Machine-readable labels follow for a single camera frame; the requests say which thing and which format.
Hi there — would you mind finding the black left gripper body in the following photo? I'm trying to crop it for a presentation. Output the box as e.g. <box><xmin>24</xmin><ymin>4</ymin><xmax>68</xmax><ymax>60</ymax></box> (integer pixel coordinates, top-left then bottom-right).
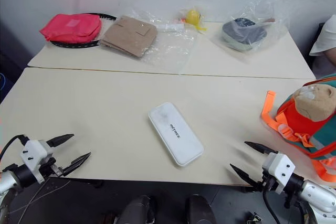
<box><xmin>41</xmin><ymin>155</ymin><xmax>66</xmax><ymax>179</ymax></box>

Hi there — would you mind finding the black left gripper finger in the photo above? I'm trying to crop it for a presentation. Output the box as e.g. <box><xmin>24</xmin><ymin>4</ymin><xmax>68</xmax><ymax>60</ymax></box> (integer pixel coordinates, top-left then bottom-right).
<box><xmin>46</xmin><ymin>133</ymin><xmax>75</xmax><ymax>148</ymax></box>
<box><xmin>61</xmin><ymin>152</ymin><xmax>92</xmax><ymax>178</ymax></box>

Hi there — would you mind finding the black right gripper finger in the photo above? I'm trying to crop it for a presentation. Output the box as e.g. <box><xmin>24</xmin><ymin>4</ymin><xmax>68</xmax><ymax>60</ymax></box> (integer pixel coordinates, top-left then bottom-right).
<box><xmin>229</xmin><ymin>163</ymin><xmax>260</xmax><ymax>188</ymax></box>
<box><xmin>244</xmin><ymin>141</ymin><xmax>278</xmax><ymax>156</ymax></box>

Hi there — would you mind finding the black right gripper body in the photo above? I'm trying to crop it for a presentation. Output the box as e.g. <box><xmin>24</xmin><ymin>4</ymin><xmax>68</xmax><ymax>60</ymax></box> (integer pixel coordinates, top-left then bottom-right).
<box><xmin>252</xmin><ymin>169</ymin><xmax>277</xmax><ymax>194</ymax></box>

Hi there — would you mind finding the orange and green backpack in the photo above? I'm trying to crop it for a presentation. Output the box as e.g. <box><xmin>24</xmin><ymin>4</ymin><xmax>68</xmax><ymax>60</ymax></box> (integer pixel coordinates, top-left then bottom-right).
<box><xmin>260</xmin><ymin>73</ymin><xmax>336</xmax><ymax>183</ymax></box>

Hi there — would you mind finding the white rectangular case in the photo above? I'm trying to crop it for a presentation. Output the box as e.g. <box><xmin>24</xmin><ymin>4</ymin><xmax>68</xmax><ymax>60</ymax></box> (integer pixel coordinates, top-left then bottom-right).
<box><xmin>147</xmin><ymin>101</ymin><xmax>205</xmax><ymax>168</ymax></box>

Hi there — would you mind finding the dark rounded shape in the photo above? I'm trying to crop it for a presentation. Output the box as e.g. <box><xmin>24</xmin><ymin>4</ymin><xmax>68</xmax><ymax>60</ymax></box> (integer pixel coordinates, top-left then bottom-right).
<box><xmin>119</xmin><ymin>195</ymin><xmax>159</xmax><ymax>224</ymax></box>
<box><xmin>184</xmin><ymin>194</ymin><xmax>218</xmax><ymax>224</ymax></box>

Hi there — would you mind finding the black badminton racket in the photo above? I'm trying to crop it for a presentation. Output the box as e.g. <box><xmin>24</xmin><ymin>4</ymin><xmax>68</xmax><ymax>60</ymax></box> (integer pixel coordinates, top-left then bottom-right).
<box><xmin>49</xmin><ymin>12</ymin><xmax>118</xmax><ymax>50</ymax></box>

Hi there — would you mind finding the grey cap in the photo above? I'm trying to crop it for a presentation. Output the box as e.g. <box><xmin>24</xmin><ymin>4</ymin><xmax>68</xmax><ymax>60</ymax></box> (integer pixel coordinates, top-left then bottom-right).
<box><xmin>221</xmin><ymin>17</ymin><xmax>268</xmax><ymax>52</ymax></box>

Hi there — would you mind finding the red fabric pouch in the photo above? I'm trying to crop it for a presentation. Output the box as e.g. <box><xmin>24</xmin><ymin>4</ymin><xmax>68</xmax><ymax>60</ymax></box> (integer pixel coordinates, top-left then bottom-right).
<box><xmin>39</xmin><ymin>13</ymin><xmax>103</xmax><ymax>44</ymax></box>

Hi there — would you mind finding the clear crumpled plastic bag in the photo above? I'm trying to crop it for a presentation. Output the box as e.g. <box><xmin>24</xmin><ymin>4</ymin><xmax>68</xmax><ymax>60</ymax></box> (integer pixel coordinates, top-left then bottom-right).
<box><xmin>209</xmin><ymin>0</ymin><xmax>290</xmax><ymax>64</ymax></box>

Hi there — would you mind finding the person in white shirt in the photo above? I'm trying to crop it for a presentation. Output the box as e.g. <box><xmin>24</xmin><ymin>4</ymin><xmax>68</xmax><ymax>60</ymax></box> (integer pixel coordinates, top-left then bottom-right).
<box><xmin>309</xmin><ymin>14</ymin><xmax>336</xmax><ymax>78</ymax></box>

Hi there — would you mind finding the clear flat plastic bag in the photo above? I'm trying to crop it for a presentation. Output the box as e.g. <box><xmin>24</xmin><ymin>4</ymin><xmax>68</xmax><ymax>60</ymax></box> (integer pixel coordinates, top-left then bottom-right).
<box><xmin>125</xmin><ymin>5</ymin><xmax>199</xmax><ymax>76</ymax></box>

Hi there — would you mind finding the yellow toy in plastic wrap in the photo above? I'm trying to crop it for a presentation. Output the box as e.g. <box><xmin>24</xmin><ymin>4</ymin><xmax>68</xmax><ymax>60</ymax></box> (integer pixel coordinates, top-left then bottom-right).
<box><xmin>179</xmin><ymin>8</ymin><xmax>208</xmax><ymax>33</ymax></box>

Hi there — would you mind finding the white tube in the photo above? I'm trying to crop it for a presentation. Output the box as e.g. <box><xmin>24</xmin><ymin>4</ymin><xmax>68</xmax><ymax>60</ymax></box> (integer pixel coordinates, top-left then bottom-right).
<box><xmin>154</xmin><ymin>23</ymin><xmax>186</xmax><ymax>33</ymax></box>

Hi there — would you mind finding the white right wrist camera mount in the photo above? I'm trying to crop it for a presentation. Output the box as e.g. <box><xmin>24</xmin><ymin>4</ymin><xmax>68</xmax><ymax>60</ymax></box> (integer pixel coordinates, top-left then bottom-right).
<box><xmin>261</xmin><ymin>152</ymin><xmax>296</xmax><ymax>195</ymax></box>

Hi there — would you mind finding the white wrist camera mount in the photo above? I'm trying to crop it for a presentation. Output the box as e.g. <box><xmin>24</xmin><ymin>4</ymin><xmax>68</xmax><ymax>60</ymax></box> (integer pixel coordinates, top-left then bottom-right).
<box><xmin>20</xmin><ymin>140</ymin><xmax>55</xmax><ymax>184</ymax></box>
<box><xmin>261</xmin><ymin>152</ymin><xmax>296</xmax><ymax>195</ymax></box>

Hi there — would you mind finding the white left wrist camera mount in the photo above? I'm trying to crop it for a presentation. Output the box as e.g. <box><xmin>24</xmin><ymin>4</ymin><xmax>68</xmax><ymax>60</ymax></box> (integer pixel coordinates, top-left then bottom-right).
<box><xmin>20</xmin><ymin>140</ymin><xmax>55</xmax><ymax>184</ymax></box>

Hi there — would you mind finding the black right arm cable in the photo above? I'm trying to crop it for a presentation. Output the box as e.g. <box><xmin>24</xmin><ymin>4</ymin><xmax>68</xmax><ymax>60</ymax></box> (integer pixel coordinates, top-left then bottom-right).
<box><xmin>261</xmin><ymin>189</ymin><xmax>282</xmax><ymax>224</ymax></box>

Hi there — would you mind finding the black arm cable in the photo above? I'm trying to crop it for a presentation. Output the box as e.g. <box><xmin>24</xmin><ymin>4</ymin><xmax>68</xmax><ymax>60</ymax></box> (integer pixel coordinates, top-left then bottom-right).
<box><xmin>0</xmin><ymin>134</ymin><xmax>29</xmax><ymax>162</ymax></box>
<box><xmin>261</xmin><ymin>189</ymin><xmax>282</xmax><ymax>224</ymax></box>

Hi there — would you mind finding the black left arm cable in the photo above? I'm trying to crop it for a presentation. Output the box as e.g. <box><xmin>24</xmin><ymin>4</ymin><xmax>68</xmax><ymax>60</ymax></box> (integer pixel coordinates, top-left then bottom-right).
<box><xmin>0</xmin><ymin>134</ymin><xmax>29</xmax><ymax>162</ymax></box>

